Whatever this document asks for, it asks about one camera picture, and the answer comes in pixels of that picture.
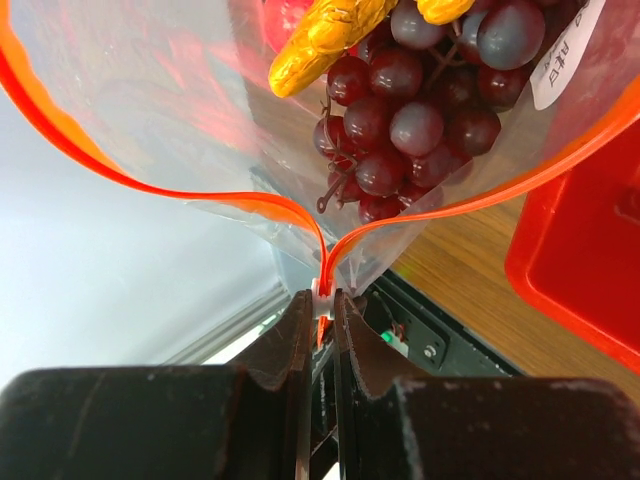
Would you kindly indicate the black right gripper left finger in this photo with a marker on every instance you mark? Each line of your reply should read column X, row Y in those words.
column 247, row 419

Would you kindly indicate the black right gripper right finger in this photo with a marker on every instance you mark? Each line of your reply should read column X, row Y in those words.
column 395, row 421

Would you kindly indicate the clear zip top bag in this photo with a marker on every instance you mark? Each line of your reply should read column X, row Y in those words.
column 172, row 98

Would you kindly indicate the dark purple grape bunch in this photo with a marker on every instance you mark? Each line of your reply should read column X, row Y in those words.
column 417, row 101

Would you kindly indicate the yellow orange segments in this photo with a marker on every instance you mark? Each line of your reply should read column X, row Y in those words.
column 328, row 29

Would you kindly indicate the red apple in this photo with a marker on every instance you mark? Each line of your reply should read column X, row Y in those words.
column 280, row 19

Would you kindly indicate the red plastic tray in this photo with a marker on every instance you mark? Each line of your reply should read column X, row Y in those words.
column 574, row 255

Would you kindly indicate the aluminium frame rail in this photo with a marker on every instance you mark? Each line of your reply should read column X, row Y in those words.
column 223, row 342

